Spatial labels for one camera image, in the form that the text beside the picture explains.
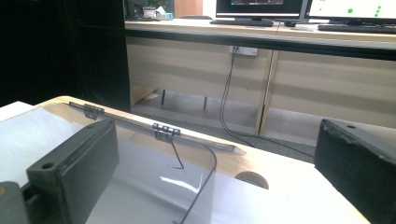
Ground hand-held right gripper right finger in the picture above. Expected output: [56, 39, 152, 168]
[313, 119, 396, 224]

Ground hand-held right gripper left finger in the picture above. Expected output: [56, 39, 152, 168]
[26, 119, 120, 224]

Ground clear plastic box with lid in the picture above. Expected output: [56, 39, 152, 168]
[66, 101, 238, 224]

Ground white table sheet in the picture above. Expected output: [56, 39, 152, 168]
[0, 101, 372, 224]

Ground black curtain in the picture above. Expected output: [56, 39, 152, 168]
[0, 0, 133, 114]

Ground black keyboard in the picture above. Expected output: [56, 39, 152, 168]
[209, 19, 276, 28]
[317, 23, 396, 35]

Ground light wooden desk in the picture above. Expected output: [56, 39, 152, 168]
[124, 18, 396, 138]

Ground white screen monitor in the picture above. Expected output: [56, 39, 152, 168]
[305, 0, 396, 25]

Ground teal tissue box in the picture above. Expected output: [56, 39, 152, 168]
[155, 6, 175, 21]

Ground dark screen monitor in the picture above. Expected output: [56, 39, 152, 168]
[215, 0, 308, 21]

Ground black power cable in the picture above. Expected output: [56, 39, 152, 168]
[219, 46, 316, 159]

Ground white wall socket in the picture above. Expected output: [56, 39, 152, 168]
[229, 45, 260, 57]

